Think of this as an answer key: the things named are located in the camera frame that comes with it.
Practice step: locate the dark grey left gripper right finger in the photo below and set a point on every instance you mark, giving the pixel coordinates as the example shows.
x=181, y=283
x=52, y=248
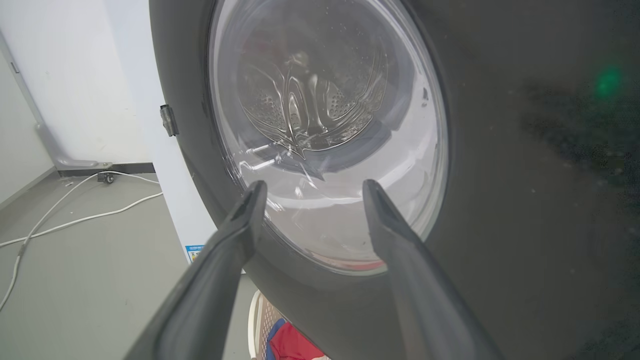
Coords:
x=425, y=300

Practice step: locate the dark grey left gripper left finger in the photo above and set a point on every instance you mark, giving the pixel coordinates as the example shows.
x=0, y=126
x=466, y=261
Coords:
x=200, y=295

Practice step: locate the dark grey washing machine door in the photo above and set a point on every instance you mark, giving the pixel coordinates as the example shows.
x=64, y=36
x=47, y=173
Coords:
x=500, y=175

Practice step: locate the white washing machine body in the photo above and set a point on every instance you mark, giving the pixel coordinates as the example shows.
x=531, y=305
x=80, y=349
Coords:
x=150, y=150

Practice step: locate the metal door hinge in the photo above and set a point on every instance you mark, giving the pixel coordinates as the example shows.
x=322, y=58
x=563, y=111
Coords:
x=169, y=120

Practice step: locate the blue energy label sticker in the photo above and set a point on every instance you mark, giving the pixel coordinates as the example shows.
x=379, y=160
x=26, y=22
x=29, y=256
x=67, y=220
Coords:
x=194, y=252

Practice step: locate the white laundry basket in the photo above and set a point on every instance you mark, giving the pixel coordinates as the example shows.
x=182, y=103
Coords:
x=257, y=325

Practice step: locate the blue garment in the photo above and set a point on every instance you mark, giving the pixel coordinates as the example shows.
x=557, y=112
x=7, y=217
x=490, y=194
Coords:
x=272, y=337

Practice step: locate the red garment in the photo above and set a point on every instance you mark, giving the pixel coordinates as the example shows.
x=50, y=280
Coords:
x=295, y=345

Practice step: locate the black caster wheel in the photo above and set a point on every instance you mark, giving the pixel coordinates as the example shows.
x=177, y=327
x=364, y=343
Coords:
x=106, y=177

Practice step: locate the grey metal partition frame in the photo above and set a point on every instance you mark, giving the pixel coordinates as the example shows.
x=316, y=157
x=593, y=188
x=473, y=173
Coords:
x=45, y=130

